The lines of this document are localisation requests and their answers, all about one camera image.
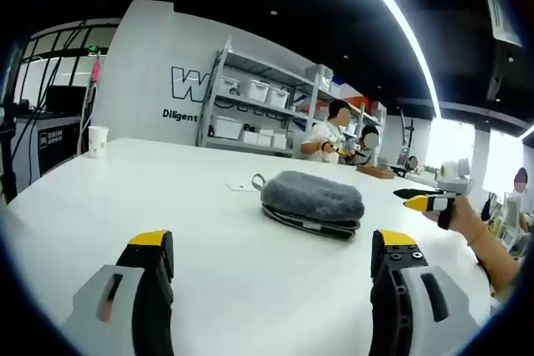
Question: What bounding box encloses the grey towel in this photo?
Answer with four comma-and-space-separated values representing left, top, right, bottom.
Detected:
251, 170, 365, 243

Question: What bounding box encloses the person's right hand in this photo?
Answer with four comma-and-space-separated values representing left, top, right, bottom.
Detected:
421, 198, 481, 245

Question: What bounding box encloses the wooden tray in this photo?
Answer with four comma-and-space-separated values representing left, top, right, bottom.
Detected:
355, 163, 396, 181

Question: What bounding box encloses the white paper cup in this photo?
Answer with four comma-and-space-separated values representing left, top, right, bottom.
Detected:
87, 125, 110, 160

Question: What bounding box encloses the clear plastic storage bin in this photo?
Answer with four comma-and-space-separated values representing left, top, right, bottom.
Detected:
304, 64, 334, 91

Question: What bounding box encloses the white card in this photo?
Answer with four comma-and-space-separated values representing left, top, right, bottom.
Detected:
224, 181, 260, 193

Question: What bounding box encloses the dark equipment cabinet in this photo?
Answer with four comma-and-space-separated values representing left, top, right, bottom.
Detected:
36, 115, 83, 178

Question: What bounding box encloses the ceiling light strip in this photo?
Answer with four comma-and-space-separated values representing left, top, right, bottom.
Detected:
340, 0, 444, 120

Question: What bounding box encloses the grey metal shelf rack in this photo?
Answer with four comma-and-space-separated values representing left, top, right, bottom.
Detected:
195, 36, 388, 162

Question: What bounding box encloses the group of white storage boxes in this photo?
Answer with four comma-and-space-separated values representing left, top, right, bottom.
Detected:
211, 75, 290, 151

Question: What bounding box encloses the black monitor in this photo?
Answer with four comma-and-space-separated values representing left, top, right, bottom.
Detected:
44, 84, 87, 114

